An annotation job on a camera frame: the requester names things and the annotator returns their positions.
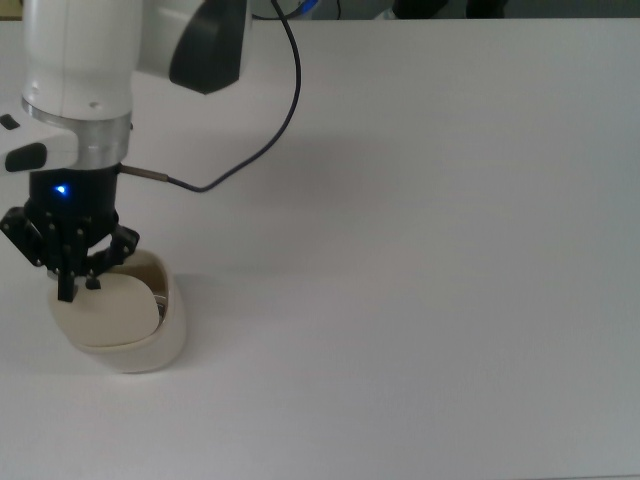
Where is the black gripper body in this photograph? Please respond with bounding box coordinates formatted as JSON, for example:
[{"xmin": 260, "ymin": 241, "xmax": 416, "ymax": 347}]
[{"xmin": 25, "ymin": 165, "xmax": 121, "ymax": 250}]

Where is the cream trash can lid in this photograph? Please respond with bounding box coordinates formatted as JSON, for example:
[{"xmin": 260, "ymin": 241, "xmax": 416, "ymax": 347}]
[{"xmin": 47, "ymin": 272, "xmax": 160, "ymax": 349}]

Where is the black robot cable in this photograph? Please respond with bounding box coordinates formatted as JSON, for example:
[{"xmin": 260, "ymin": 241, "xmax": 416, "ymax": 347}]
[{"xmin": 119, "ymin": 0, "xmax": 303, "ymax": 193}]

